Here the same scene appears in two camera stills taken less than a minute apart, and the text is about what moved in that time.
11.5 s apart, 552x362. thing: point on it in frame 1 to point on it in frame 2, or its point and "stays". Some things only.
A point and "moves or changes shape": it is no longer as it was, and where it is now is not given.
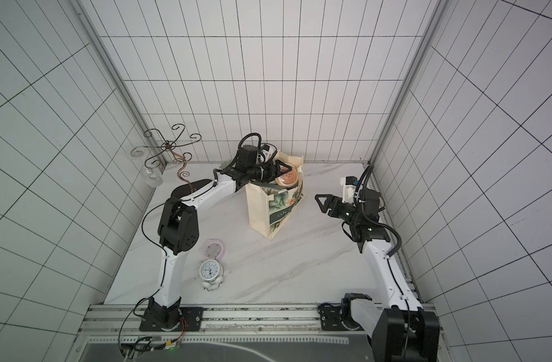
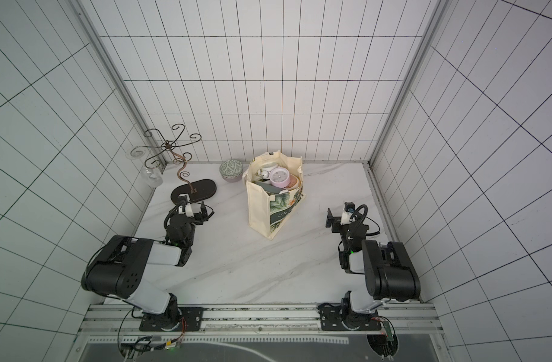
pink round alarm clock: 213,249 moves or changes shape
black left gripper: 274,173 to 198,216
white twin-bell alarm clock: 211,274 moves or changes shape
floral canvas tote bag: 270,205 stays
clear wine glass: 151,176 stays
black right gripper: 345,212 to 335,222
